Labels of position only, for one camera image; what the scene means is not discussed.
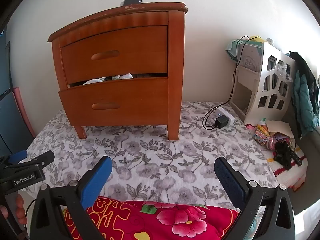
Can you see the clear plastic wrap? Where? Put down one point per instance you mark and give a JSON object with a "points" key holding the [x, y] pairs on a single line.
{"points": [[283, 71]]}

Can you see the wooden drawer curved front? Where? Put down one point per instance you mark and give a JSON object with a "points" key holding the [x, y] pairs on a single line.
{"points": [[140, 50]]}

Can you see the dark blue-grey cabinet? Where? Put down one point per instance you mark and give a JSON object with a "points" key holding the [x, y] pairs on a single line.
{"points": [[10, 120]]}

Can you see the red floral quilt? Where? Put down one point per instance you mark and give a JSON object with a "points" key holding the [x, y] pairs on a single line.
{"points": [[175, 220]]}

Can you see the white cotton garment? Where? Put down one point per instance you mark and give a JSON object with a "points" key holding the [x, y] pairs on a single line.
{"points": [[125, 76]]}

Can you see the black remote control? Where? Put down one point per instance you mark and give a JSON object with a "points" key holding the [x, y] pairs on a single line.
{"points": [[295, 156]]}

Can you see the white printed bag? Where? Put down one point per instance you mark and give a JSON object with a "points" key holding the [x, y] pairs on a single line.
{"points": [[251, 56]]}

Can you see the pink toy pouch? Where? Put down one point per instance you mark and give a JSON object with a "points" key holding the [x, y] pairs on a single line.
{"points": [[273, 142]]}

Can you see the person's left hand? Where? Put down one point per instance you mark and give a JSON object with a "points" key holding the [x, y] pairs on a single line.
{"points": [[21, 210]]}

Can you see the yellow object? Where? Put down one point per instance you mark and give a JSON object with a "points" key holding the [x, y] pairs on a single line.
{"points": [[256, 38]]}

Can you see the wooden nightstand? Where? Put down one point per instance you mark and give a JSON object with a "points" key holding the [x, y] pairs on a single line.
{"points": [[176, 80]]}

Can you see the beige paper sheet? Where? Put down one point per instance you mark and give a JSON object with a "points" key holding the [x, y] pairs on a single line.
{"points": [[280, 128]]}

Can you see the white openwork plastic shelf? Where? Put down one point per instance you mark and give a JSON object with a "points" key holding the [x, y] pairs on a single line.
{"points": [[252, 110]]}

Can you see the white red crocheted mat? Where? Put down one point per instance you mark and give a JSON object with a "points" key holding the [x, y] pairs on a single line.
{"points": [[287, 177]]}

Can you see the teal cloth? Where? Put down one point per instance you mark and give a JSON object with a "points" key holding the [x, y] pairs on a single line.
{"points": [[231, 48]]}

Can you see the black cloth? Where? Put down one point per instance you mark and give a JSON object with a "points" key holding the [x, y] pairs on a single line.
{"points": [[281, 155]]}

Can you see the dark teal jacket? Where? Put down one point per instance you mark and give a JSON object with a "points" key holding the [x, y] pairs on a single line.
{"points": [[303, 100]]}

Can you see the black charger plug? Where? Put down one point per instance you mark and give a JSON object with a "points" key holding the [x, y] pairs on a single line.
{"points": [[221, 122]]}

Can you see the wooden drawer straight front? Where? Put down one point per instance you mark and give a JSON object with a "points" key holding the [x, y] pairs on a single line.
{"points": [[140, 100]]}

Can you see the grey floral blanket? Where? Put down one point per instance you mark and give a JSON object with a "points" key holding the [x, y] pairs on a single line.
{"points": [[150, 155]]}

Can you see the white power strip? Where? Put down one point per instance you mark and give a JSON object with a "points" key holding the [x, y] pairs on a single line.
{"points": [[228, 117]]}

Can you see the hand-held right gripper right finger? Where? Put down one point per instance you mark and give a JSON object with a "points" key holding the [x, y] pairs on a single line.
{"points": [[230, 180]]}

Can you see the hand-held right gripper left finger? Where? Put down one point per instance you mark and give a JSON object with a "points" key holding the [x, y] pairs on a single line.
{"points": [[97, 182]]}

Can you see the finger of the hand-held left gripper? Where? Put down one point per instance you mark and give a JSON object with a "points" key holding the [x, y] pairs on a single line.
{"points": [[46, 158], [17, 156]]}

